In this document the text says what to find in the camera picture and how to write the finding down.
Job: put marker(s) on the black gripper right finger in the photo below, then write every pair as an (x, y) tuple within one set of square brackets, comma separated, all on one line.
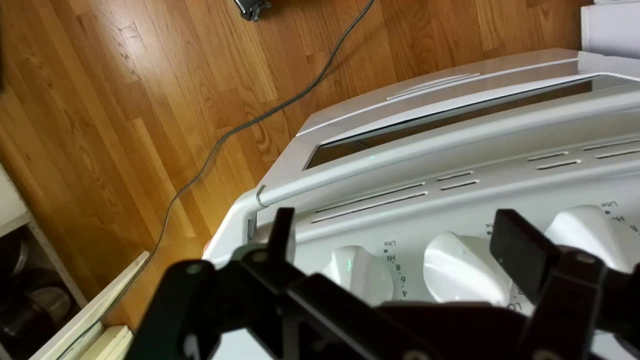
[(527, 252)]

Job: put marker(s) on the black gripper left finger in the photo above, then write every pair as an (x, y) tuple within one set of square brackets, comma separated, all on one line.
[(282, 232)]

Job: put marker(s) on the white stove knob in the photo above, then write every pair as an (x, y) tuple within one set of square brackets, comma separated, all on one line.
[(590, 230), (361, 272), (463, 266)]

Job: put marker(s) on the white gas stove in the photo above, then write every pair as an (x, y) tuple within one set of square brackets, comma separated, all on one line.
[(480, 207)]

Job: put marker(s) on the white shelf unit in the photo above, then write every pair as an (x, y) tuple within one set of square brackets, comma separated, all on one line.
[(87, 313)]

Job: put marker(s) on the black power adapter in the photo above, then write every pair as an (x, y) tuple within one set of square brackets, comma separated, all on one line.
[(252, 9)]

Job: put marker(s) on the white refrigerator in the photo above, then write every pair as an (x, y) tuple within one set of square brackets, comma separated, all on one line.
[(610, 30)]

